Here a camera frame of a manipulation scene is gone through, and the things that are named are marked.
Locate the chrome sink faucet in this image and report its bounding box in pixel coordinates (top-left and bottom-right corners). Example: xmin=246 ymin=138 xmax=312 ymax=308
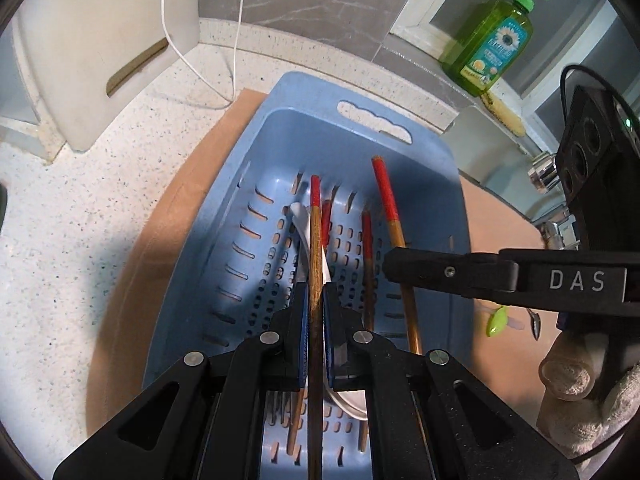
xmin=527 ymin=152 xmax=580 ymax=250

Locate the green dish soap bottle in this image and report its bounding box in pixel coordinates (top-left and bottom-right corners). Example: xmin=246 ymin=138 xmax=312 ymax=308
xmin=439 ymin=0 xmax=535 ymax=96

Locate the white gloved right hand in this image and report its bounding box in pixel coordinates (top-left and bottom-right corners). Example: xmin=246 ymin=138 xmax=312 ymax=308
xmin=537 ymin=330 xmax=639 ymax=467

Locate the white plastic cutting board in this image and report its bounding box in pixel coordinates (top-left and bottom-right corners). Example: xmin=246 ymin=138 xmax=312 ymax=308
xmin=1 ymin=0 xmax=200 ymax=160

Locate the green plastic spoon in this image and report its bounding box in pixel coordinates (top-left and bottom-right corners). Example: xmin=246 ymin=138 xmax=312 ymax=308
xmin=486 ymin=306 xmax=509 ymax=337

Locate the brown table mat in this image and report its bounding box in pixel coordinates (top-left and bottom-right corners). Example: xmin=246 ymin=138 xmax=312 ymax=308
xmin=86 ymin=89 xmax=559 ymax=434

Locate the blue plastic drain basket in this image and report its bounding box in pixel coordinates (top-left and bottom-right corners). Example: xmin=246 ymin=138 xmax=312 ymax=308
xmin=143 ymin=72 xmax=480 ymax=479

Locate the small metal spoon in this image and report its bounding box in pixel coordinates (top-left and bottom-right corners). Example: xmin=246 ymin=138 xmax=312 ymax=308
xmin=526 ymin=308 xmax=541 ymax=340

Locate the yellow sponge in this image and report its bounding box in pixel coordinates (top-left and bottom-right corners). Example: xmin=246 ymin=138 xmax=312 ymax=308
xmin=480 ymin=92 xmax=526 ymax=138

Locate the white cable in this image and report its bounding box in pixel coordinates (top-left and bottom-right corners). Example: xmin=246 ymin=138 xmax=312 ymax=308
xmin=159 ymin=0 xmax=251 ymax=111

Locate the red-tipped wooden chopstick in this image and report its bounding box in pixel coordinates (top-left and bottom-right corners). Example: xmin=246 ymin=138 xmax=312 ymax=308
xmin=307 ymin=174 xmax=323 ymax=479
xmin=371 ymin=155 xmax=423 ymax=354
xmin=286 ymin=199 xmax=334 ymax=456
xmin=356 ymin=209 xmax=378 ymax=453

